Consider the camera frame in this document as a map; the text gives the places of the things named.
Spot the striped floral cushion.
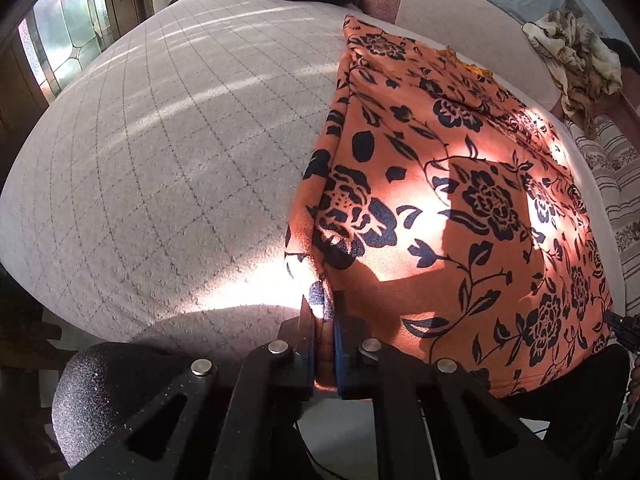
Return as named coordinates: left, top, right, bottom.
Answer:
left=570, top=115, right=640, bottom=281

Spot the orange black floral garment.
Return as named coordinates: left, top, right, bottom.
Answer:
left=284, top=14, right=615, bottom=398

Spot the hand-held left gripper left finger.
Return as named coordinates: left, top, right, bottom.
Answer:
left=65, top=295, right=321, bottom=480

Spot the stained glass window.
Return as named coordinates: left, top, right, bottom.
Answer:
left=17, top=0, right=113, bottom=103

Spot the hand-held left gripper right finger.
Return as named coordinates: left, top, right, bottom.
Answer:
left=332, top=292, right=576, bottom=480

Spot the pink and beige backrest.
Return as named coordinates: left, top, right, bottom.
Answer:
left=357, top=0, right=568, bottom=116

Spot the beige patterned crumpled cloth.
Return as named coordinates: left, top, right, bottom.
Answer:
left=522, top=7, right=623, bottom=121

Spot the dark cloth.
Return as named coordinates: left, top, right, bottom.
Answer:
left=597, top=36, right=640, bottom=78

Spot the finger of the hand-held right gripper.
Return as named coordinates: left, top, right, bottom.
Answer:
left=602, top=310, right=640, bottom=353

